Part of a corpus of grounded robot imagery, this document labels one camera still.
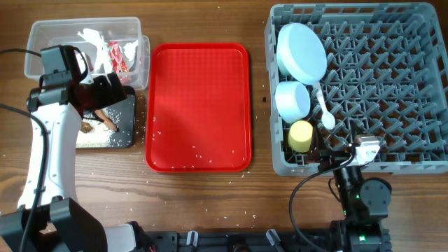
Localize brown carrot piece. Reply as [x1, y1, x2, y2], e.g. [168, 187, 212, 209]
[94, 110, 118, 132]

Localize white plastic spoon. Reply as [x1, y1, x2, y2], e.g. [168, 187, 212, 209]
[313, 83, 335, 130]

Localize yellow plastic cup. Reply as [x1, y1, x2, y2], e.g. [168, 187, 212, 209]
[288, 120, 314, 153]

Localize brown food scrap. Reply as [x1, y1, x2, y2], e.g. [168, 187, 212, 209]
[80, 121, 93, 134]

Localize white rice grains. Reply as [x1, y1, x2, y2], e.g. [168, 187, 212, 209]
[76, 108, 136, 148]

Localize light blue bowl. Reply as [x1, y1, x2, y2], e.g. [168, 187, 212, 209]
[274, 81, 311, 123]

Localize large light blue plate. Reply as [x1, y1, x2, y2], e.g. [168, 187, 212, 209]
[276, 23, 328, 85]

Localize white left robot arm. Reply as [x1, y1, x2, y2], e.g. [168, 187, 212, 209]
[1, 45, 145, 251]

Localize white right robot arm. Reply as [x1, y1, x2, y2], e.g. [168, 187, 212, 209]
[318, 146, 392, 251]

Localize black waste tray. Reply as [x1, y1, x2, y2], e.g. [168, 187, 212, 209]
[75, 85, 137, 149]

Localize clear plastic waste bin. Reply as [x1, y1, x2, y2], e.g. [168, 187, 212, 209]
[24, 17, 151, 90]

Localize grey dishwasher rack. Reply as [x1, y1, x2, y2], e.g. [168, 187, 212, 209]
[264, 2, 447, 174]

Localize white crumpled paper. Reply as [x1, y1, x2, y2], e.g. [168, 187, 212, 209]
[78, 28, 139, 74]

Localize red snack wrapper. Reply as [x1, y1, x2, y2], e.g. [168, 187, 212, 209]
[107, 41, 131, 84]

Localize red serving tray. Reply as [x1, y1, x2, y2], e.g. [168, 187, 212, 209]
[145, 43, 252, 173]

